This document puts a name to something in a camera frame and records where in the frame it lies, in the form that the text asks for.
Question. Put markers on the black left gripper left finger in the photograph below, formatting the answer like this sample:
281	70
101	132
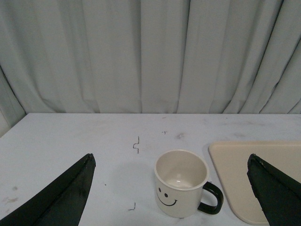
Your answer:
62	202

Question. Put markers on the cream smiley face mug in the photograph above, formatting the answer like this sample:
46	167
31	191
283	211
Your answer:
182	185

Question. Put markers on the beige plastic tray plate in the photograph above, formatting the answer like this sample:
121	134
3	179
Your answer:
230	161

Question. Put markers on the grey-white curtain backdrop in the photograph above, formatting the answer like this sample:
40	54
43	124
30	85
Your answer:
149	56

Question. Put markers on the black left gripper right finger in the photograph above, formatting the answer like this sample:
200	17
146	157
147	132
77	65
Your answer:
279	195

